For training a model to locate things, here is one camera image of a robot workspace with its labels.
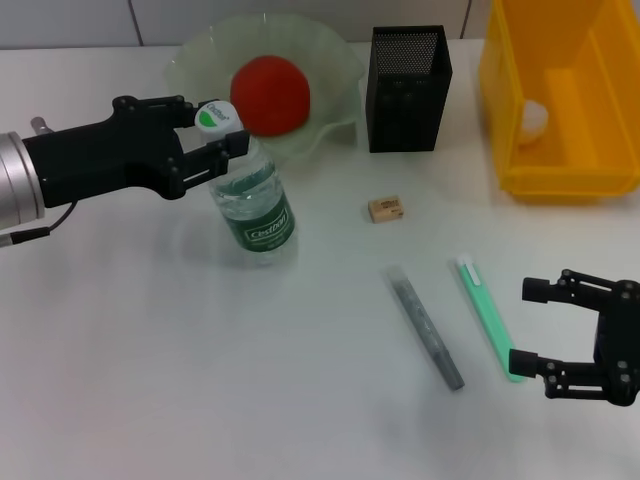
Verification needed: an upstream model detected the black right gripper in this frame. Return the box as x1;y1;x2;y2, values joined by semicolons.
508;269;640;407

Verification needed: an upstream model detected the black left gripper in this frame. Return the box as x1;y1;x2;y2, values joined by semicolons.
22;94;251;209

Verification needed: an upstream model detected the mint green pen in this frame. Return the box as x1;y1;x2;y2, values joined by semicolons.
455;254;529;385

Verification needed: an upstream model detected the red orange fruit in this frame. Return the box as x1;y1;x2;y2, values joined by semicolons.
229;54;312;137

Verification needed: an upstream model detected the clear green-label water bottle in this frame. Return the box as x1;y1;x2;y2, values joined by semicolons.
194;99;299;267

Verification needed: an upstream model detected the grey marker pen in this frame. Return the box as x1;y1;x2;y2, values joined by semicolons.
383;263;466;391

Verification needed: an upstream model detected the white paper ball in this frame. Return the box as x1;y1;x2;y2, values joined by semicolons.
517;99;551;146

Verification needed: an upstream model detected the small tan eraser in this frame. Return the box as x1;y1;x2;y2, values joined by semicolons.
367;197;404;224

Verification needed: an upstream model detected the green glass fruit plate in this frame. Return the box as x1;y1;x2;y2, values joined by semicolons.
166;13;364;164

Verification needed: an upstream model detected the black mesh pen holder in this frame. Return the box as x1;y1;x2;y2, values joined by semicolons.
364;24;454;154

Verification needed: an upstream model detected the yellow plastic bin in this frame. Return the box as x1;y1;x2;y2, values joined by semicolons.
478;0;640;204

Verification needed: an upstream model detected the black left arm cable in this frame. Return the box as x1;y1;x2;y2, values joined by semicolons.
0;199;77;249

